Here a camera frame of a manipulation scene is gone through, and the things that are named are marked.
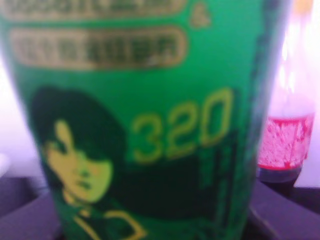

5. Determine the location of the dark cola bottle red label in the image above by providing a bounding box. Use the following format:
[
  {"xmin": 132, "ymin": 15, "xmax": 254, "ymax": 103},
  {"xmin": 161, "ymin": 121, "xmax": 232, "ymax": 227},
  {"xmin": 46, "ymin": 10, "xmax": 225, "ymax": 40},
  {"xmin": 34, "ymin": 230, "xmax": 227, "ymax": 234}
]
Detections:
[{"xmin": 256, "ymin": 0, "xmax": 317, "ymax": 184}]

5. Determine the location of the green soda bottle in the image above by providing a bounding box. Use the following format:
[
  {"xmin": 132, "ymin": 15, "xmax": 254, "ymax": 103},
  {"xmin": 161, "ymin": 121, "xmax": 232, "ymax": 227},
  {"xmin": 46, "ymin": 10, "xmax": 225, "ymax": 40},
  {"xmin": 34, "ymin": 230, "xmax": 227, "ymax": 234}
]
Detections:
[{"xmin": 0, "ymin": 0, "xmax": 292, "ymax": 240}]

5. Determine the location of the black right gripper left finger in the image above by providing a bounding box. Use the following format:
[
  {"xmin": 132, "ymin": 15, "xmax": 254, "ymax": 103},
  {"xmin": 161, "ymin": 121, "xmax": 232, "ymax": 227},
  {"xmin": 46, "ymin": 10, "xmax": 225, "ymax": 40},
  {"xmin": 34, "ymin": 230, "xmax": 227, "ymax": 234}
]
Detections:
[{"xmin": 0, "ymin": 177, "xmax": 63, "ymax": 240}]

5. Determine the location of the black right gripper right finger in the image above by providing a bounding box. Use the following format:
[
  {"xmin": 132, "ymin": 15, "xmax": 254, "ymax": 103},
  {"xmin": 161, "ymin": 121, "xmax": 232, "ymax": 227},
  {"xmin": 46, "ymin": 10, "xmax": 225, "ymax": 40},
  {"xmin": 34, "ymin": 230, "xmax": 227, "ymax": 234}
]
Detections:
[{"xmin": 246, "ymin": 181, "xmax": 320, "ymax": 240}]

